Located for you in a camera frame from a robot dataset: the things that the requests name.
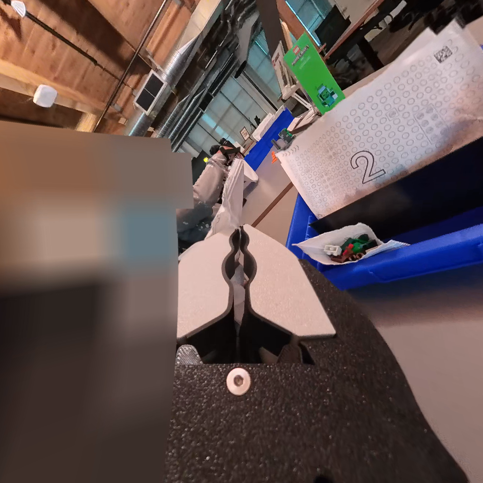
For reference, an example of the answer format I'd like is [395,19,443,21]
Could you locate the black monitor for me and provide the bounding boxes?
[314,3,352,43]

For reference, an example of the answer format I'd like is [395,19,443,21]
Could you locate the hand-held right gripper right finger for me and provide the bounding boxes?
[241,224,337,346]

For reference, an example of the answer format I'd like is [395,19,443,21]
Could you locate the small grey green lego figure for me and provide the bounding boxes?
[272,128,296,152]

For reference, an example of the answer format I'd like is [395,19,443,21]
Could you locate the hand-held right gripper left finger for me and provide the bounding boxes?
[177,227,242,339]

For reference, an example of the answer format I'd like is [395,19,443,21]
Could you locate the blue bin with lego pieces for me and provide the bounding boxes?
[285,140,483,291]

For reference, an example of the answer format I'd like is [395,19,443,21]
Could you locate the silver spiral air duct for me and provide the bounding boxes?
[126,32,227,153]

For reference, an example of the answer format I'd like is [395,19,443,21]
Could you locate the pile of small lego pieces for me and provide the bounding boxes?
[324,233,378,263]

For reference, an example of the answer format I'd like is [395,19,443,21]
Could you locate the white vent grille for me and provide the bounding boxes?
[133,70,169,115]

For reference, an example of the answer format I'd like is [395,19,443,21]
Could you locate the green printed box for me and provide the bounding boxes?
[283,32,346,115]

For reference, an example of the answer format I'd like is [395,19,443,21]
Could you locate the black metal desk frame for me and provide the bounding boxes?
[323,0,466,72]

